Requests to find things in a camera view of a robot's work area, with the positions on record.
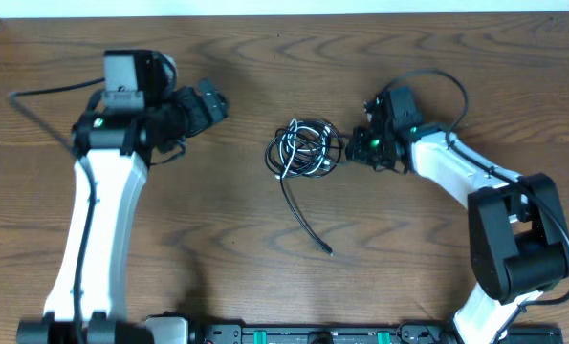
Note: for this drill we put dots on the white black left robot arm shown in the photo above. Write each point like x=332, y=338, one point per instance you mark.
x=113, y=142

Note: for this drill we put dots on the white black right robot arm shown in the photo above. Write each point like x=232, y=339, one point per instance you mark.
x=519, y=240

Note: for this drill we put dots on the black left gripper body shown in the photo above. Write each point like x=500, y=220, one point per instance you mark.
x=185, y=115

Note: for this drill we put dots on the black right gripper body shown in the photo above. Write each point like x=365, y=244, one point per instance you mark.
x=371, y=149

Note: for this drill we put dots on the black mounting rail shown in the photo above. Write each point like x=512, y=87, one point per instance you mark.
x=351, y=334

